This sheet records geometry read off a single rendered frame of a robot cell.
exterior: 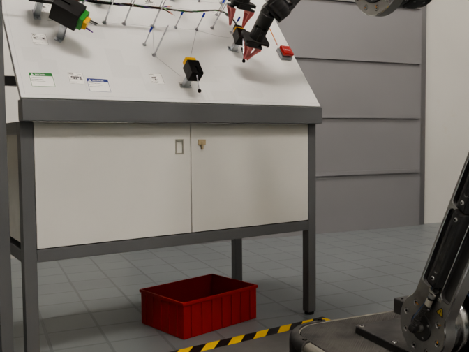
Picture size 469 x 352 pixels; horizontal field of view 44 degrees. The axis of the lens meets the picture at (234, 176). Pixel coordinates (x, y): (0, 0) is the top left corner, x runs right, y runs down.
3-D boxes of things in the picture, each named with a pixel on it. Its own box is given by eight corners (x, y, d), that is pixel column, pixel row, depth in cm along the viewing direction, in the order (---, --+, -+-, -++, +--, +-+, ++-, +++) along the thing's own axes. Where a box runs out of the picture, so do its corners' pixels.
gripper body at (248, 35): (239, 33, 217) (248, 17, 212) (263, 39, 222) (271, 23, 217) (244, 43, 213) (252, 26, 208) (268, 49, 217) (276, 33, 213)
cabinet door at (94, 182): (191, 232, 210) (190, 123, 207) (37, 248, 180) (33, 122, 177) (189, 232, 211) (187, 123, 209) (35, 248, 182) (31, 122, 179)
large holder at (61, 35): (28, 13, 194) (36, -22, 184) (76, 38, 197) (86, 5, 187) (19, 23, 189) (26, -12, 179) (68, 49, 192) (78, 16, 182)
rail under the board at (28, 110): (322, 123, 236) (322, 107, 236) (22, 120, 172) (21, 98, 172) (313, 123, 241) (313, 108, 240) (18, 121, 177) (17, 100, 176)
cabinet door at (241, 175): (309, 220, 239) (309, 124, 236) (193, 232, 209) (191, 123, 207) (305, 219, 241) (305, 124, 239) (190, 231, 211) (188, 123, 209)
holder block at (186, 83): (186, 105, 202) (197, 85, 195) (176, 78, 208) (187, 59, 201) (198, 105, 205) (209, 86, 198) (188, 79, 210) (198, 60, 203)
